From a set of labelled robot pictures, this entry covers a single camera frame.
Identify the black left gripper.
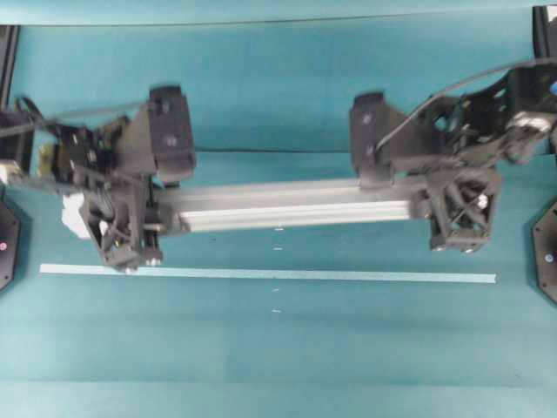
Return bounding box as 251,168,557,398
37,85,196,271

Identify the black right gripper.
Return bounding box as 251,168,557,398
349,69,522,253

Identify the silver aluminium extrusion rail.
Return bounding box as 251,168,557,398
154,176,426,233

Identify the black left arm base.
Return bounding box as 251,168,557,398
0,201,21,291

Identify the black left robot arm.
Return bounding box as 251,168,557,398
1,84,196,271

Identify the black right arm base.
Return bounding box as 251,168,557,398
532,203,557,304

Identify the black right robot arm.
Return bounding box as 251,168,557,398
349,58,556,253

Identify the light blue tape strip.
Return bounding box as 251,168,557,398
39,263,497,285

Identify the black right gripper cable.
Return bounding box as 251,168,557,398
373,58,557,152

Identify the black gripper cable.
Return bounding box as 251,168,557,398
0,96,151,136
373,58,557,152

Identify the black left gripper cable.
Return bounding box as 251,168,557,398
0,96,151,136

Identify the black right frame post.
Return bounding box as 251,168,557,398
533,4,557,58

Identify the black frame post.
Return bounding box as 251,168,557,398
533,4,557,58
0,24,20,108

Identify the black left frame post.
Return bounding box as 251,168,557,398
0,24,20,108

